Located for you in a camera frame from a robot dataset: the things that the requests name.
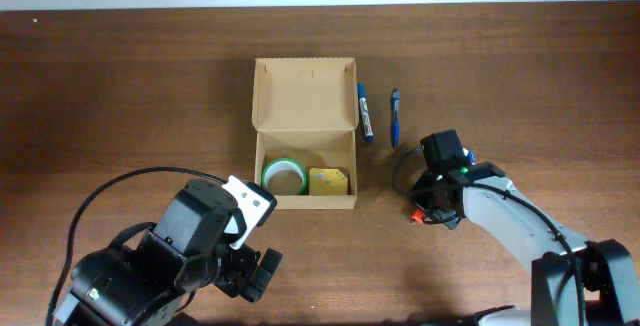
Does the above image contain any orange lighter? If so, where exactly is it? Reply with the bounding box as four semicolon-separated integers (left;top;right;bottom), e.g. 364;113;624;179
411;210;426;224

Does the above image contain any blue ballpoint pen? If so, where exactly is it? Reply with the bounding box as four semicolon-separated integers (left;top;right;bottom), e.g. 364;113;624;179
391;88;400;148

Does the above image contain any green tape roll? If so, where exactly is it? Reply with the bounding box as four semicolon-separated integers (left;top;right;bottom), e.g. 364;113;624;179
261;158;308;196

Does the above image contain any yellow sticky note pad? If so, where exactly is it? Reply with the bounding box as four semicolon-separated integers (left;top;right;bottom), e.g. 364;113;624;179
309;168;349;196

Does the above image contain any blue whiteboard marker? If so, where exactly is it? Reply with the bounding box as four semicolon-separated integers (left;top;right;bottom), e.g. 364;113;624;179
357;82;374;142

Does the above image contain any brown cardboard box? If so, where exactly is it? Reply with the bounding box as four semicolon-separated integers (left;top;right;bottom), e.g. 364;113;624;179
252;57;359;210

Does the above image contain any small white blue box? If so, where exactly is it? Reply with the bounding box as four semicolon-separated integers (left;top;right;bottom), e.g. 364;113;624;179
467;151;476;165

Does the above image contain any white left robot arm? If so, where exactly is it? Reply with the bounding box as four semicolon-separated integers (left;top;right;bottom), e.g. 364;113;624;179
47;222;282;326

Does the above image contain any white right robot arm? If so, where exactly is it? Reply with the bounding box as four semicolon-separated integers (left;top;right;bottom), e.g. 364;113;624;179
411;163;639;325

